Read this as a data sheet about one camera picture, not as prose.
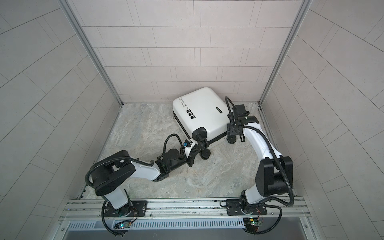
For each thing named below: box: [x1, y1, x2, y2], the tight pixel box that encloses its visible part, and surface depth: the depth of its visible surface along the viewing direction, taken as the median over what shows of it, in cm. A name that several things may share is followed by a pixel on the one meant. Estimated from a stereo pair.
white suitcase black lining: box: [172, 87, 229, 144], surface depth 88 cm
